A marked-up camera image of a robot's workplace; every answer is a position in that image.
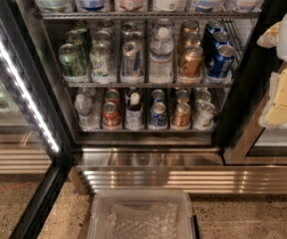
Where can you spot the silver can rear bottom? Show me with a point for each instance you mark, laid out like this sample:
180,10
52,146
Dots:
202,96

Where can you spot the blue pepsi can front bottom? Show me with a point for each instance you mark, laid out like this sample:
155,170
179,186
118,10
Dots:
158,115

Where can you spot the silver red bull can front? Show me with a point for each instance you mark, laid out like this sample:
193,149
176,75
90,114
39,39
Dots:
132,64

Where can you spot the silver can rear red bull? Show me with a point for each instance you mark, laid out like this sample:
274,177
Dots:
126,28

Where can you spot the clear plastic bin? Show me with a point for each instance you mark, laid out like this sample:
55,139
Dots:
101,227

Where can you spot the gold can rear bottom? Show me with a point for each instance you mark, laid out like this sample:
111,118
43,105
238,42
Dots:
182,96

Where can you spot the bubble wrap sheet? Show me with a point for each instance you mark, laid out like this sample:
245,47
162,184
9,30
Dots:
152,221

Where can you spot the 7up can front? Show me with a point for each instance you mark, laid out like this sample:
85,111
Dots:
101,60

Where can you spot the top wire shelf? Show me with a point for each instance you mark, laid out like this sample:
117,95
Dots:
143,15

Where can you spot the dark drink bottle white cap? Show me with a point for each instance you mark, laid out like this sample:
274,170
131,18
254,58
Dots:
134,113

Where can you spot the glass fridge door left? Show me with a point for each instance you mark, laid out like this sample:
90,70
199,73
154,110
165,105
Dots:
31,173

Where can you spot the white led light strip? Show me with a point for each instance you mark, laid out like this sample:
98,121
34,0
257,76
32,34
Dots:
28,98

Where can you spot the gold can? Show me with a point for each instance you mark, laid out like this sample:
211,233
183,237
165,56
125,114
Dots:
190,61
189,26
181,115
182,96
191,38

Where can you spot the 7up can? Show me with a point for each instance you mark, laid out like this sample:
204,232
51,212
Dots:
101,60
102,37

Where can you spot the middle wire shelf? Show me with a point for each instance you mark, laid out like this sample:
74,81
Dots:
142,85

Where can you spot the gold can rear middle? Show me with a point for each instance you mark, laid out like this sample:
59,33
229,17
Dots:
189,26

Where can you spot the green can front middle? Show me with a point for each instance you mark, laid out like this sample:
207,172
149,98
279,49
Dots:
71,61

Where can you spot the red coke can front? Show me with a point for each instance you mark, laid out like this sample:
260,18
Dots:
111,115

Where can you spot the gold can front middle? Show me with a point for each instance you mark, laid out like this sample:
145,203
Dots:
190,61

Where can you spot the red coke can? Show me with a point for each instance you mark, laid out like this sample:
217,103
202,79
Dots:
111,115
112,96

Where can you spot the blue pepsi can rear bottom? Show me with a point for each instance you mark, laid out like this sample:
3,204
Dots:
157,96

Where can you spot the water bottle middle shelf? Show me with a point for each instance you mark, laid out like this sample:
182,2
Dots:
161,55

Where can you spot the gold can front bottom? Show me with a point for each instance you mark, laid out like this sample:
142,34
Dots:
181,115

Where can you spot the blue pepsi can rear middle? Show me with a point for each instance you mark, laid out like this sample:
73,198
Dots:
213,25

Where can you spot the red coke can rear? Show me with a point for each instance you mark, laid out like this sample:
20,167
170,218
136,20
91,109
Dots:
112,96

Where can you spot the clear water bottle bottom shelf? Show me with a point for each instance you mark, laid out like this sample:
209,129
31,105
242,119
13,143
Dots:
85,109

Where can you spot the blue pepsi can front middle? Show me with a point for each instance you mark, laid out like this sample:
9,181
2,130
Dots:
221,62

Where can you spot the wire shelf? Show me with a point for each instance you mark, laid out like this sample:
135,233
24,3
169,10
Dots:
143,15
142,85

